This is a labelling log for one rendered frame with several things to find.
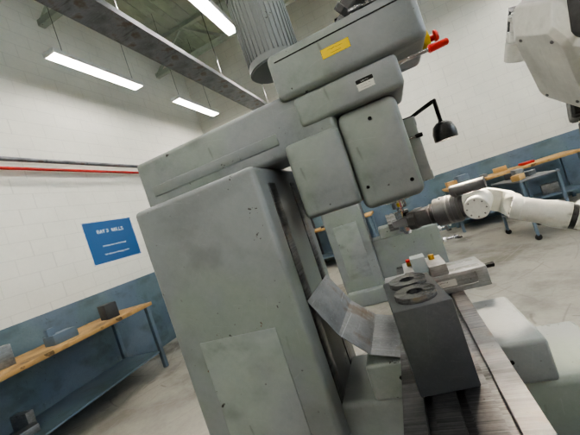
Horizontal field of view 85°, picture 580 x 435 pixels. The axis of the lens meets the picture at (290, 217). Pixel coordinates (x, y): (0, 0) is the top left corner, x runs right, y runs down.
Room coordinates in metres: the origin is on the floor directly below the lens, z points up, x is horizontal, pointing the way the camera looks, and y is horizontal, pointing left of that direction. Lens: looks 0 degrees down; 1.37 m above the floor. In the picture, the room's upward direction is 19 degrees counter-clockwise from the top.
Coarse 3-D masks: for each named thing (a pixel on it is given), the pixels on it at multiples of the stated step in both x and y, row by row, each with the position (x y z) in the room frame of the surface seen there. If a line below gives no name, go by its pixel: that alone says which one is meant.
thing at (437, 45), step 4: (440, 40) 0.90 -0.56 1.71; (444, 40) 0.89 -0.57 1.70; (448, 40) 0.89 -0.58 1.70; (432, 44) 0.90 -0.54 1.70; (436, 44) 0.90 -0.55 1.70; (440, 44) 0.90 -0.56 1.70; (444, 44) 0.90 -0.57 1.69; (428, 48) 0.91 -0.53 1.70; (432, 48) 0.91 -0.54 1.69; (436, 48) 0.91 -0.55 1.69; (420, 52) 0.92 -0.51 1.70; (424, 52) 0.92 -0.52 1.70; (428, 52) 0.92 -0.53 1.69; (408, 56) 0.93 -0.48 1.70; (412, 56) 0.93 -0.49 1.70; (416, 56) 0.93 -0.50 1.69; (400, 60) 0.94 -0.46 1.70; (404, 60) 0.93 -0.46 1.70
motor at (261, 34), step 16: (240, 0) 1.08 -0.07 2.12; (256, 0) 1.07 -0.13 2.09; (272, 0) 1.08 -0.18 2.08; (240, 16) 1.10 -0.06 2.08; (256, 16) 1.07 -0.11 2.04; (272, 16) 1.07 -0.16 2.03; (288, 16) 1.13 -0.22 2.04; (240, 32) 1.12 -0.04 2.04; (256, 32) 1.07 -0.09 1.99; (272, 32) 1.07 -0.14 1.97; (288, 32) 1.10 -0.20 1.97; (256, 48) 1.08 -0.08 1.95; (272, 48) 1.07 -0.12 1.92; (256, 64) 1.09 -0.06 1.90; (256, 80) 1.19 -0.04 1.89; (272, 80) 1.23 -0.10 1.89
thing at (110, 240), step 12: (84, 228) 4.60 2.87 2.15; (96, 228) 4.78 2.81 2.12; (108, 228) 4.97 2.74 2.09; (120, 228) 5.18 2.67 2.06; (132, 228) 5.40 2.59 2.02; (96, 240) 4.72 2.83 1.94; (108, 240) 4.90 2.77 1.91; (120, 240) 5.10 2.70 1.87; (132, 240) 5.32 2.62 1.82; (96, 252) 4.65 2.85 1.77; (108, 252) 4.84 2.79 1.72; (120, 252) 5.03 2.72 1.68; (132, 252) 5.25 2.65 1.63; (96, 264) 4.60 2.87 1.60
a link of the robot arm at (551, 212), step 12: (528, 204) 0.84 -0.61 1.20; (540, 204) 0.83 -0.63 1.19; (552, 204) 0.82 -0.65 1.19; (564, 204) 0.81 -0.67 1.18; (576, 204) 0.81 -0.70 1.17; (528, 216) 0.85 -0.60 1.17; (540, 216) 0.83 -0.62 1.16; (552, 216) 0.81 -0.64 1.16; (564, 216) 0.80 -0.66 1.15; (576, 216) 0.79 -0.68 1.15; (564, 228) 0.82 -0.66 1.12; (576, 228) 0.81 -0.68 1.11
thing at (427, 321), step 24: (384, 288) 0.83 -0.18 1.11; (408, 288) 0.73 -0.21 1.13; (432, 288) 0.68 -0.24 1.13; (408, 312) 0.65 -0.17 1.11; (432, 312) 0.64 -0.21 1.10; (456, 312) 0.63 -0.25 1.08; (408, 336) 0.65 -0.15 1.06; (432, 336) 0.64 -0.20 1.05; (456, 336) 0.63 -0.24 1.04; (408, 360) 0.66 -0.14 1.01; (432, 360) 0.65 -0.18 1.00; (456, 360) 0.64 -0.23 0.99; (432, 384) 0.65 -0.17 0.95; (456, 384) 0.64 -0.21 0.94; (480, 384) 0.63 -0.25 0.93
